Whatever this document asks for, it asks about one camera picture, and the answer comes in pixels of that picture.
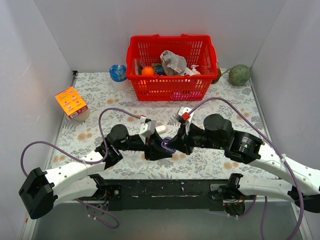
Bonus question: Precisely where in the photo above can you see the purple earbud charging case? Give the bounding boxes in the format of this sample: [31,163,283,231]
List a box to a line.
[159,136,177,154]

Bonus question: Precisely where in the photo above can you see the white earbud charging case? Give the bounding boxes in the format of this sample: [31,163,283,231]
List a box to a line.
[155,125,167,134]

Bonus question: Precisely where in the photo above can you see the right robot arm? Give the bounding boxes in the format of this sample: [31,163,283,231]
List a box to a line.
[166,114,320,213]

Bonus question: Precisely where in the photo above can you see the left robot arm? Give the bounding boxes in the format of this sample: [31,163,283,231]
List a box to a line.
[18,121,173,220]

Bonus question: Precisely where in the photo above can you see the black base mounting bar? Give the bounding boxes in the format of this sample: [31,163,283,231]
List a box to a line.
[85,172,246,216]

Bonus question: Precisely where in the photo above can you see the brown object behind basket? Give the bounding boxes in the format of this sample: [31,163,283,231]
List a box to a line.
[210,62,223,85]

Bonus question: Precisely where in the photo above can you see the beige round container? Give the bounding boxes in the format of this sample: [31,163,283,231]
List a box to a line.
[72,109,91,122]

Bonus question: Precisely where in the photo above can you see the white pump bottle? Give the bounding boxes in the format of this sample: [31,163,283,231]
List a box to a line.
[183,64,201,76]

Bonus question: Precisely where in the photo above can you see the floral patterned table mat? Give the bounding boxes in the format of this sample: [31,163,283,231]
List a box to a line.
[46,72,273,179]

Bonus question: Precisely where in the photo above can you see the orange fruit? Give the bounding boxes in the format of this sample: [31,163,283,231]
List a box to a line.
[141,66,155,77]

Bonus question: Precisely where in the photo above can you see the green blue item in basket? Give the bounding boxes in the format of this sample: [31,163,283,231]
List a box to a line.
[152,63,166,76]

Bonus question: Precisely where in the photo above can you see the blue lidded white cup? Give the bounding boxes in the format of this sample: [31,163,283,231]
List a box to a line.
[109,64,129,91]

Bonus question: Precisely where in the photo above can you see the green melon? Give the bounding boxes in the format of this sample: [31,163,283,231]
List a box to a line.
[228,64,251,86]

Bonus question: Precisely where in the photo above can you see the orange snack box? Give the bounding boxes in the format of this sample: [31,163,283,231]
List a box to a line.
[55,86,89,119]

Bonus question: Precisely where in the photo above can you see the crumpled grey plastic bag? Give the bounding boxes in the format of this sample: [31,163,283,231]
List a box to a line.
[160,50,187,76]

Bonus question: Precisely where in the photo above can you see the red plastic shopping basket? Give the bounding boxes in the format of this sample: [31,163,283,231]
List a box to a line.
[126,34,219,101]

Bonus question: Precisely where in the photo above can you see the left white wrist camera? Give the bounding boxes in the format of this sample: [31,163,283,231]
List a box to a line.
[139,115,156,144]

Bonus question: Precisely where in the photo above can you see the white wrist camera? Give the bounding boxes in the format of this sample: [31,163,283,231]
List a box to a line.
[139,115,156,144]
[175,106,194,135]

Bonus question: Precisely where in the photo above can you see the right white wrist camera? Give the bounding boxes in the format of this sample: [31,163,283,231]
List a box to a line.
[175,106,194,135]

